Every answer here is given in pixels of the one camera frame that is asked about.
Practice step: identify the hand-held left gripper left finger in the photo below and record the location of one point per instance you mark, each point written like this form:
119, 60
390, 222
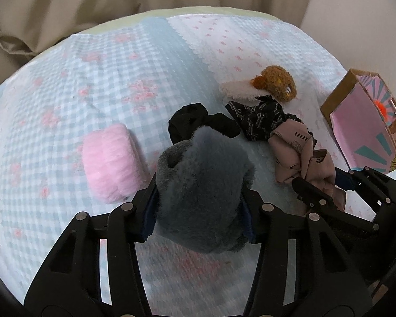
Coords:
148, 218

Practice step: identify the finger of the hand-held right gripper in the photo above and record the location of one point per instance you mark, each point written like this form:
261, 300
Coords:
313, 198
345, 181

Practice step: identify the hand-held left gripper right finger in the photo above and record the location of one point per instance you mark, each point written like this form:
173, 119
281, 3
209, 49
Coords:
249, 228

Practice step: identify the beige cloth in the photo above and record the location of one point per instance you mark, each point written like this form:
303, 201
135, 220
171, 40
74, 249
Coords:
287, 152

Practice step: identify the cardboard box with pink lining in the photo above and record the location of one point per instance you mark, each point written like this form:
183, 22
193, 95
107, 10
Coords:
356, 122

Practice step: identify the grey fuzzy sock roll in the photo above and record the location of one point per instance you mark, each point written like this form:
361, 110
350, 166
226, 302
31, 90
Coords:
201, 188

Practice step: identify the light pink fuzzy sock roll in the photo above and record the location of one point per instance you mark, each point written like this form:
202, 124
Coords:
109, 161

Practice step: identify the black patterned cloth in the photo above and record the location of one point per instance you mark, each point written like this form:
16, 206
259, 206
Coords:
260, 115

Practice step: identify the black sock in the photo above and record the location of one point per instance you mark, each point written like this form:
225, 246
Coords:
184, 122

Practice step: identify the brown and white fluffy sock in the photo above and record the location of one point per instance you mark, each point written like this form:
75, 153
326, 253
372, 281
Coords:
277, 79

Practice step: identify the white fuzzy sock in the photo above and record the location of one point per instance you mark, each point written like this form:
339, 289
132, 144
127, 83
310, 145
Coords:
237, 89

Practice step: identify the blue checked floral blanket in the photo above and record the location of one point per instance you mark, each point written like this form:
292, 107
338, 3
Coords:
69, 89

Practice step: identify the light green bed sheet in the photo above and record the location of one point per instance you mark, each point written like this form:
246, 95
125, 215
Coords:
125, 22

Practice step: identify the beige curtain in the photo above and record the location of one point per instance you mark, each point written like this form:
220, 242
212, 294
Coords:
118, 0

